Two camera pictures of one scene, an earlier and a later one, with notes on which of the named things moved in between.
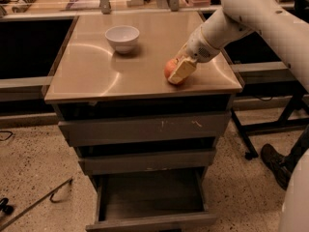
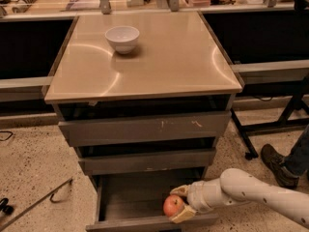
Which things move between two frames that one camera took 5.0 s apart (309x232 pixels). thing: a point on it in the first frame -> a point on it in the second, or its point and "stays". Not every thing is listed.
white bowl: [123, 38] stays
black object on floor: [8, 209] stays
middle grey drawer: [123, 163] stays
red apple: [170, 67] -> [172, 205]
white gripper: [199, 47] -> [195, 195]
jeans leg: [299, 149] stays
